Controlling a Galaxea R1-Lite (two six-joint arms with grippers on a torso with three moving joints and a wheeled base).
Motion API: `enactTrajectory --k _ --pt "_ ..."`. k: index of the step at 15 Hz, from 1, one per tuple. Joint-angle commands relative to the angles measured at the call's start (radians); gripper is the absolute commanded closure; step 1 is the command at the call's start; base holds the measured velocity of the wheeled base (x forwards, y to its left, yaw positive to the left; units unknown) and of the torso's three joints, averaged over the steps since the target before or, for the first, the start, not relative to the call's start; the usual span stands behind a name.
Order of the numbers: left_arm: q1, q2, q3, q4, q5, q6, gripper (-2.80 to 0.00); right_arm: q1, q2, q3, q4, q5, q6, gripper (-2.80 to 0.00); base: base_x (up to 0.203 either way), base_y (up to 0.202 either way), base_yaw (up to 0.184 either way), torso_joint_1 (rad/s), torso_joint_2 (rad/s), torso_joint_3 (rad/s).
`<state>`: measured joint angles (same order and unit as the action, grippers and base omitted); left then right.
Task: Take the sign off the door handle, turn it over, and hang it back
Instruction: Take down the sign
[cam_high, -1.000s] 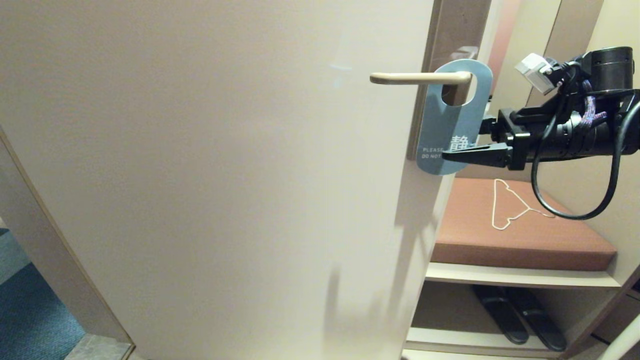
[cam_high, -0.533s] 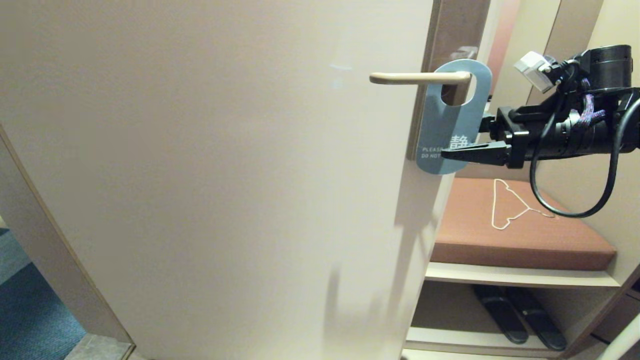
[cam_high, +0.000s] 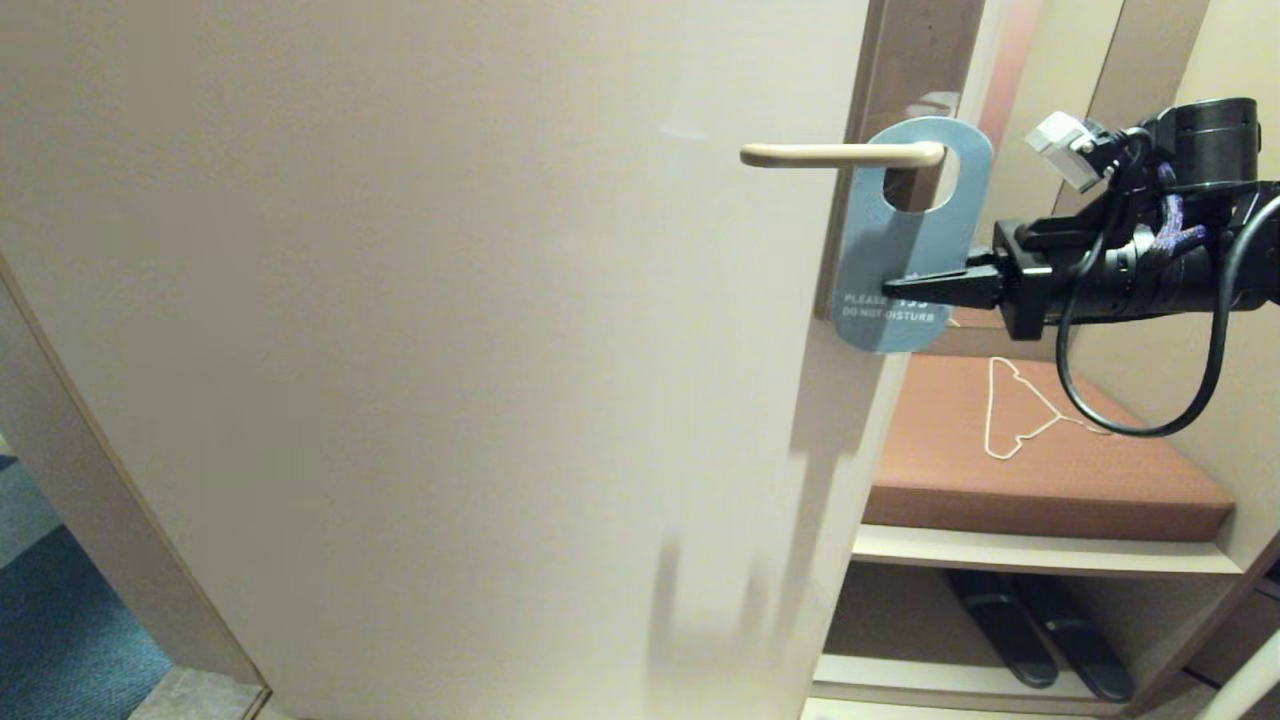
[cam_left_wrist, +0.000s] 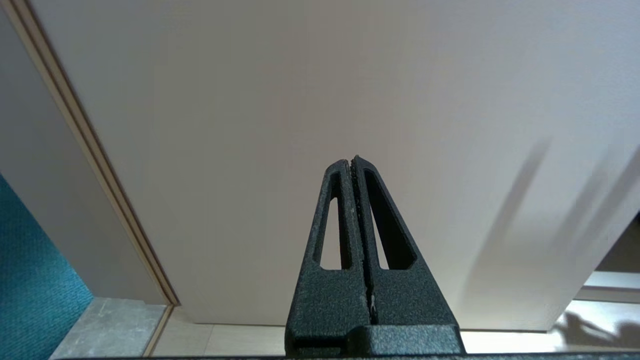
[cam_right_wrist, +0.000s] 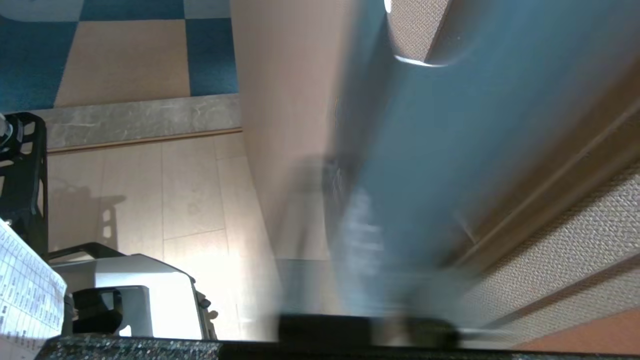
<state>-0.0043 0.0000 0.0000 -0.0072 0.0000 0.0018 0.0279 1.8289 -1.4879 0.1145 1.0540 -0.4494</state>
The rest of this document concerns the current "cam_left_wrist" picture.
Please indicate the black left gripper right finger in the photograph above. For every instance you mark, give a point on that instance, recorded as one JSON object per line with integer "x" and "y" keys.
{"x": 405, "y": 300}

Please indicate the white low shelf board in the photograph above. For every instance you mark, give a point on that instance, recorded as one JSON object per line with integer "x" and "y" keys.
{"x": 610, "y": 287}

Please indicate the beige room door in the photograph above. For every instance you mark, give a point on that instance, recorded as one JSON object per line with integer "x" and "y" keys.
{"x": 300, "y": 100}

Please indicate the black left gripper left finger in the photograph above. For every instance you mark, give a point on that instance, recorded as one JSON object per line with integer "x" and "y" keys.
{"x": 330, "y": 305}

